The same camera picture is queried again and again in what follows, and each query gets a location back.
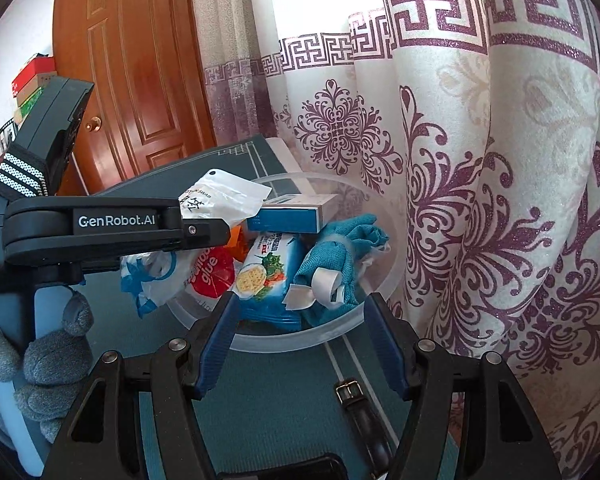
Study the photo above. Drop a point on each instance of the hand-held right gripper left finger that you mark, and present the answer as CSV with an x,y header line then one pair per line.
x,y
215,350

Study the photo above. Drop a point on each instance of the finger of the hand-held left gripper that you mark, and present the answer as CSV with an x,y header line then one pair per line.
x,y
205,232

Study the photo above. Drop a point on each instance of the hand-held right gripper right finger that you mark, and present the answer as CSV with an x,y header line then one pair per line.
x,y
387,350

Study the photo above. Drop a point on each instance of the orange packet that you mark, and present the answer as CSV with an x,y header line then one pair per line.
x,y
237,245

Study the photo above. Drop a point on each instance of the white plastic swab bag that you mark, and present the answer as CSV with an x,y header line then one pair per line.
x,y
225,197

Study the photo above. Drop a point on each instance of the red and white glue packet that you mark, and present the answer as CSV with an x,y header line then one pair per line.
x,y
212,275

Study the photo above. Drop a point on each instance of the white and blue plastic packet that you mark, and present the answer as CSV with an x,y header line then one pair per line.
x,y
147,275

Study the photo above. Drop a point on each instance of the clear plastic bin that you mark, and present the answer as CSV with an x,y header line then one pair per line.
x,y
290,340

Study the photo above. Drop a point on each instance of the blue cracker snack packet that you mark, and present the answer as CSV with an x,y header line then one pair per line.
x,y
267,280

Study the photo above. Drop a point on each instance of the blue and white carton box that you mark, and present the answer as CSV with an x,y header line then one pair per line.
x,y
290,217

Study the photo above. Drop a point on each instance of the person's left hand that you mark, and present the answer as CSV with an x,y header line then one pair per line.
x,y
55,360

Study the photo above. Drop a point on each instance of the black leather belt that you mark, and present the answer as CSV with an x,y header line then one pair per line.
x,y
362,415

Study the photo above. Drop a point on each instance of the teal table mat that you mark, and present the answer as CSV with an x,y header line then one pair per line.
x,y
280,410

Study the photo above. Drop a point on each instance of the teal cloth pouch white ribbon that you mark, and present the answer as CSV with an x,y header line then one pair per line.
x,y
330,270

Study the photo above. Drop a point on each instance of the brass door knob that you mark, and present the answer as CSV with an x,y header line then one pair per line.
x,y
95,122

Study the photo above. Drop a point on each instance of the green cardboard box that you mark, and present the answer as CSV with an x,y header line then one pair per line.
x,y
27,105

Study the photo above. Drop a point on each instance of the red cardboard box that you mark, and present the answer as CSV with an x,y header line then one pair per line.
x,y
30,77

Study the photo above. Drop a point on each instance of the brown wooden door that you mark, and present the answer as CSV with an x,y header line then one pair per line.
x,y
140,60

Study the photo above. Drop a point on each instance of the white purple patterned curtain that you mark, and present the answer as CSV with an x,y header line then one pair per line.
x,y
480,185

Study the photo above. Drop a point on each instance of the beige purple curtain panel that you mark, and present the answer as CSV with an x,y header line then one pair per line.
x,y
225,35

